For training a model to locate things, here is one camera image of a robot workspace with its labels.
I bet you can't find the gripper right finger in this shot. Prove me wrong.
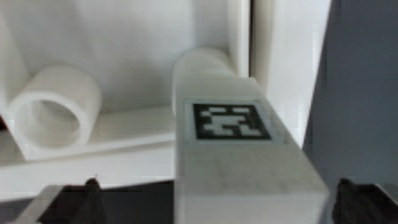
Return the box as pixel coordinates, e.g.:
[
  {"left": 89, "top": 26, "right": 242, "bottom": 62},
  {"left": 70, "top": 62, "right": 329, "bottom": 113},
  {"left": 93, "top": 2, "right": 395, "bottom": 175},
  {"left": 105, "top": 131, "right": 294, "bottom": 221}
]
[{"left": 333, "top": 178, "right": 398, "bottom": 224}]

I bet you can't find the white chair seat part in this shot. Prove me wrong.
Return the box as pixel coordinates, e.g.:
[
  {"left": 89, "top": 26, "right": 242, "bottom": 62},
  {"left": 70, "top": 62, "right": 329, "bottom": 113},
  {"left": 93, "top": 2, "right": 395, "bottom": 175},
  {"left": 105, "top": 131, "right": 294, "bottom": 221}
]
[{"left": 0, "top": 0, "right": 249, "bottom": 203}]

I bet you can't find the white workspace border frame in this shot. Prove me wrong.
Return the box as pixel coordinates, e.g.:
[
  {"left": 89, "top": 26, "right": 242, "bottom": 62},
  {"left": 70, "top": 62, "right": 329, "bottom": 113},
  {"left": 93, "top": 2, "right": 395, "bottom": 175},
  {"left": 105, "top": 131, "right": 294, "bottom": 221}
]
[{"left": 251, "top": 0, "right": 333, "bottom": 145}]

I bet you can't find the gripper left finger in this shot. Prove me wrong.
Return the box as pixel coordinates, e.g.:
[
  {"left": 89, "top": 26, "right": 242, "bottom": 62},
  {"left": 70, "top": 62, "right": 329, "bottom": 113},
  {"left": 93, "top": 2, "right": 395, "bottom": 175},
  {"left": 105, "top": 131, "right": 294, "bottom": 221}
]
[{"left": 11, "top": 178, "right": 107, "bottom": 224}]

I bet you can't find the white leg block tagged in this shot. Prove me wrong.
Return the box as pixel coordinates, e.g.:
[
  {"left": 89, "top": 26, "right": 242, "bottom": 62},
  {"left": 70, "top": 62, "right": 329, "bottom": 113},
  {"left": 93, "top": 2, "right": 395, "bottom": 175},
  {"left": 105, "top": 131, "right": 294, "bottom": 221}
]
[{"left": 173, "top": 48, "right": 329, "bottom": 224}]

